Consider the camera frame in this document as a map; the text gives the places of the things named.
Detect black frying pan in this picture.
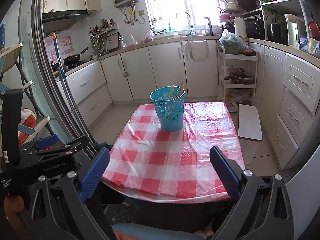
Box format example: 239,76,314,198
63,47,89,67

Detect white thermos jug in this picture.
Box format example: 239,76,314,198
234,17,247,37

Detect teal perforated plastic basket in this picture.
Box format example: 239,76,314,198
150,85,185,132

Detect blue handled mop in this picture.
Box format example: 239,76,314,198
52,33,97,150

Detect red white checkered tablecloth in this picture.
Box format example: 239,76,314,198
102,102,245,204

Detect wooden chopstick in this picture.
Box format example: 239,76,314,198
176,84,184,98
168,85,174,100

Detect white electric kettle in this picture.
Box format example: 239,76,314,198
284,14,307,48

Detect green vegetables plastic bag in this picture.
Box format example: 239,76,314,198
219,29,252,54

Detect beige kitchen base cabinets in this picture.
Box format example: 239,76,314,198
66,39,319,170

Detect white tiered storage rack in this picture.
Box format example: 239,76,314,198
217,45,258,112

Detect white step stool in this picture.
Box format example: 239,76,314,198
238,104,263,164

